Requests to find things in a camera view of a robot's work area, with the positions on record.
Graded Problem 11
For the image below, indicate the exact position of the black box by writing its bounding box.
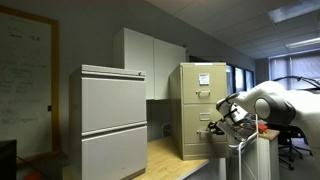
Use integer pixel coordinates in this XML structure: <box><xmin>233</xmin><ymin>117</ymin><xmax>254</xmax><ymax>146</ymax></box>
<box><xmin>0</xmin><ymin>139</ymin><xmax>19</xmax><ymax>180</ymax></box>

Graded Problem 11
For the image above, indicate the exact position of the beige cabinet drawer with label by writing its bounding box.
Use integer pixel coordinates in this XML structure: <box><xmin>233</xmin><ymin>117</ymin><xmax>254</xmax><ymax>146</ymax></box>
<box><xmin>181</xmin><ymin>63</ymin><xmax>228</xmax><ymax>104</ymax></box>

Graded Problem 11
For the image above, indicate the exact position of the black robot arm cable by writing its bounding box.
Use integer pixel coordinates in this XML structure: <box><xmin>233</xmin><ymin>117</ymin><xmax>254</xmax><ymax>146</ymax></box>
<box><xmin>271</xmin><ymin>75</ymin><xmax>320</xmax><ymax>92</ymax></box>

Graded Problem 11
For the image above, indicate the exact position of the white metal tube frame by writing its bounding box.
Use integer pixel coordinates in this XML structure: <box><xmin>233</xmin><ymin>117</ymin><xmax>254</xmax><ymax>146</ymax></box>
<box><xmin>229</xmin><ymin>114</ymin><xmax>261</xmax><ymax>180</ymax></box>

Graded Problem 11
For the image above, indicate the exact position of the window with blinds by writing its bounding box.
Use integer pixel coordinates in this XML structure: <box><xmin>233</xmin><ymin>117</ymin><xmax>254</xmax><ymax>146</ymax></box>
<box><xmin>269</xmin><ymin>52</ymin><xmax>320</xmax><ymax>92</ymax></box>

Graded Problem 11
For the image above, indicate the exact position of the beige metal file cabinet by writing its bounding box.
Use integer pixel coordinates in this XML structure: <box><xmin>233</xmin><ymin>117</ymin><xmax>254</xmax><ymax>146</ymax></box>
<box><xmin>168</xmin><ymin>61</ymin><xmax>230</xmax><ymax>161</ymax></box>

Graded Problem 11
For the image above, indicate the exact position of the red and white box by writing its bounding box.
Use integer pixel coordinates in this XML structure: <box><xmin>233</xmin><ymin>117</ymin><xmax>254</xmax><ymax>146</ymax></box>
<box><xmin>256</xmin><ymin>122</ymin><xmax>270</xmax><ymax>133</ymax></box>

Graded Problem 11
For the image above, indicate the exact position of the white paper label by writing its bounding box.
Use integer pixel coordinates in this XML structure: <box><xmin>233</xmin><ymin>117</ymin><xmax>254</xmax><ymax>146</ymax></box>
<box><xmin>198</xmin><ymin>72</ymin><xmax>211</xmax><ymax>86</ymax></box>

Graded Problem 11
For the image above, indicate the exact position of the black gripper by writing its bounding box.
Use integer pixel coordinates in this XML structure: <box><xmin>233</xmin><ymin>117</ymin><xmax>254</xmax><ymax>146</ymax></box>
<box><xmin>207</xmin><ymin>119</ymin><xmax>235</xmax><ymax>137</ymax></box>

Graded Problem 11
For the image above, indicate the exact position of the wood-framed whiteboard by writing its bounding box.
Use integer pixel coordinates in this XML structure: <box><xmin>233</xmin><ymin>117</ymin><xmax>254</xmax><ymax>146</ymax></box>
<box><xmin>0</xmin><ymin>4</ymin><xmax>62</xmax><ymax>166</ymax></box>

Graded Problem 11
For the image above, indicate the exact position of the dark three-pane window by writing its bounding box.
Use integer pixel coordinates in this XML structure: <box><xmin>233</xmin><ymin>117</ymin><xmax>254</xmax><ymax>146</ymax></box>
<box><xmin>226</xmin><ymin>64</ymin><xmax>256</xmax><ymax>98</ymax></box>

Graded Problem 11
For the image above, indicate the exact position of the large ceiling light panel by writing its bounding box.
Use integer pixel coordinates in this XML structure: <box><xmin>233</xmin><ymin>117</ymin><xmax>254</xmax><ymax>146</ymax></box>
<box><xmin>268</xmin><ymin>0</ymin><xmax>320</xmax><ymax>25</ymax></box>

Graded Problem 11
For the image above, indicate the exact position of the grey two-drawer lateral cabinet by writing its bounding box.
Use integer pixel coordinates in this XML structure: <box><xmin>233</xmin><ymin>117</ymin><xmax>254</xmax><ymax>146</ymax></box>
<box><xmin>69</xmin><ymin>63</ymin><xmax>149</xmax><ymax>180</ymax></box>

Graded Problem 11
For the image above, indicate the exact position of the beige cabinet drawer without label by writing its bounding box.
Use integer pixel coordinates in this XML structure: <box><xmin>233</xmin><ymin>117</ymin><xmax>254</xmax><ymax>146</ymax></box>
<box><xmin>182</xmin><ymin>103</ymin><xmax>229</xmax><ymax>145</ymax></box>

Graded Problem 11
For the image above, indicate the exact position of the white cart with wood top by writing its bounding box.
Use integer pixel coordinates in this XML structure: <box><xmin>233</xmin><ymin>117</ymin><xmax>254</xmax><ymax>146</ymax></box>
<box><xmin>258</xmin><ymin>129</ymin><xmax>281</xmax><ymax>180</ymax></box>

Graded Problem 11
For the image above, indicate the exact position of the white wall cabinet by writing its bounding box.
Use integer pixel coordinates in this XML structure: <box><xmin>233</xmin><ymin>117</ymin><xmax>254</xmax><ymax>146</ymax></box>
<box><xmin>113</xmin><ymin>27</ymin><xmax>187</xmax><ymax>101</ymax></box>

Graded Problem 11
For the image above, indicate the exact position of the black office chair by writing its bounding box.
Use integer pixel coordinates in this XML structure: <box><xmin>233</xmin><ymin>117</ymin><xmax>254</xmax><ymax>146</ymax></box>
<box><xmin>266</xmin><ymin>123</ymin><xmax>314</xmax><ymax>172</ymax></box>

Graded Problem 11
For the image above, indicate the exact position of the small red object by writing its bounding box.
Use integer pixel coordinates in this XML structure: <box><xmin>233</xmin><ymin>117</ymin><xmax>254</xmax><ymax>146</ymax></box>
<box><xmin>24</xmin><ymin>171</ymin><xmax>43</xmax><ymax>180</ymax></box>

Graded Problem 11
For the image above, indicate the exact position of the narrow ceiling light strip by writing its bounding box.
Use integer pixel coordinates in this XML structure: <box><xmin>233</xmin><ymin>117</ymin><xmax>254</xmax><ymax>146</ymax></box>
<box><xmin>285</xmin><ymin>37</ymin><xmax>320</xmax><ymax>50</ymax></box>

